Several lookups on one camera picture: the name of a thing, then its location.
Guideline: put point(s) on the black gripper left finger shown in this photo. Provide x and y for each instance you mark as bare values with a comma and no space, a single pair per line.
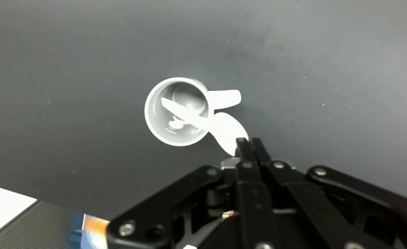
253,201

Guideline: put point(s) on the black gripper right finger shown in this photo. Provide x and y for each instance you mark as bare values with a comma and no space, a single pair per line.
325,220

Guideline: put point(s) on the white plastic spoon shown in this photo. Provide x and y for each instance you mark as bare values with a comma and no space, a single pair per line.
223,126

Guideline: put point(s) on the white ceramic mug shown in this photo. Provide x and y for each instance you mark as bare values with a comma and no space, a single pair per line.
192,94

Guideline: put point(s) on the blue orange small box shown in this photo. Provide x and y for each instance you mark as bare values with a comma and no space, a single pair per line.
87,231

